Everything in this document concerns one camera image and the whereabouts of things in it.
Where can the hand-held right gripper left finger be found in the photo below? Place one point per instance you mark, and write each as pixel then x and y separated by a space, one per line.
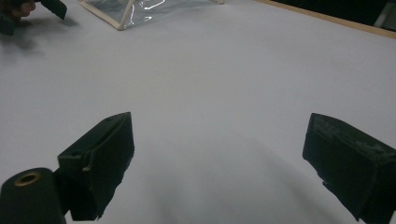
pixel 96 165

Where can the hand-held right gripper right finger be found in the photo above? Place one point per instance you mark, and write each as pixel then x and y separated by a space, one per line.
pixel 351 168

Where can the clear plastic bag beige trim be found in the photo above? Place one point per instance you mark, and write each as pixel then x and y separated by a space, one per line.
pixel 124 12

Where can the white table sheet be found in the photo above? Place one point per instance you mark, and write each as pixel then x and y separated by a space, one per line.
pixel 202 77

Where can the wooden table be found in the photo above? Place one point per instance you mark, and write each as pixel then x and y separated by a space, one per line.
pixel 342 25

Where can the grey metal stand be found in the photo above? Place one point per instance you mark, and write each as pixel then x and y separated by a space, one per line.
pixel 387 15

